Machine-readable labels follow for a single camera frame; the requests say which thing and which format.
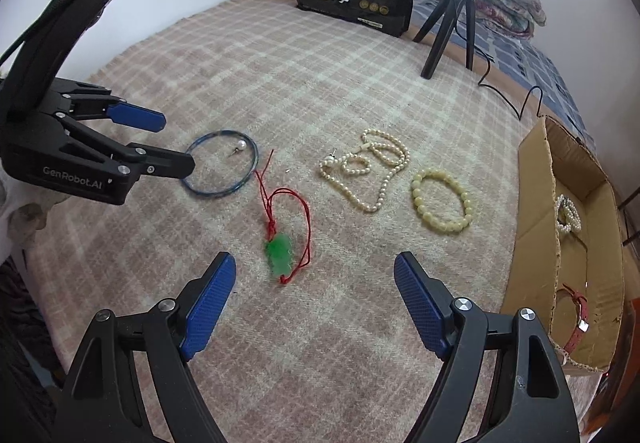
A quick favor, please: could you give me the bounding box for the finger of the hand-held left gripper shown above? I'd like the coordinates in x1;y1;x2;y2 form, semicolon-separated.
50;78;167;131
57;116;196;179

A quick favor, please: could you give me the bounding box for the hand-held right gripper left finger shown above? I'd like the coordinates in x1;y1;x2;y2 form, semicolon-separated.
52;251;237;443

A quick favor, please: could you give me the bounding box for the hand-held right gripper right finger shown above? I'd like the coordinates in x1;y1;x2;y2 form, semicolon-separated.
393;251;581;443

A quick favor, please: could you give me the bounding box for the green pendant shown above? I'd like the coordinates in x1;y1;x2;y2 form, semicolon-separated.
254;149;312;285

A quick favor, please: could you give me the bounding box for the yellow bead bracelet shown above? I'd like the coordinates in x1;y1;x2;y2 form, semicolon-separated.
410;168;475;234

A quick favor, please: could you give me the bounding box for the cardboard box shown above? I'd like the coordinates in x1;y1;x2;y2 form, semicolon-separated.
500;116;626;371

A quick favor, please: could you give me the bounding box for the long pearl necklace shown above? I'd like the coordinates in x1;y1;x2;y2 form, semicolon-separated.
318;128;411;213

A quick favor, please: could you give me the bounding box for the pink plaid blanket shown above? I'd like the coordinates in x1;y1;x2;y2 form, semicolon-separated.
25;0;546;443

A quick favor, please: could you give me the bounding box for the dark cloth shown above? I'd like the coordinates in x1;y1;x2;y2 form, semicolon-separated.
0;255;66;443

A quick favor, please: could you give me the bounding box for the blue patterned bedsheet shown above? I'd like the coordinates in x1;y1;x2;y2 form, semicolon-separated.
410;0;596;149

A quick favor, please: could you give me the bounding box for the black tripod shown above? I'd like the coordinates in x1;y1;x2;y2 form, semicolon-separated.
412;0;478;79

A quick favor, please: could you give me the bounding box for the red strap watch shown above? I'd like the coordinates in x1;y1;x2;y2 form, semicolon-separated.
557;283;592;356

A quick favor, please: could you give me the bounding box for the pearl bracelet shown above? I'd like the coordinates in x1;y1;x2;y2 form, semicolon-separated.
555;194;582;234

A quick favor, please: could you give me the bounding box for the black ring light cable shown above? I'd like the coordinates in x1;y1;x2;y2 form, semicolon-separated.
472;46;546;121

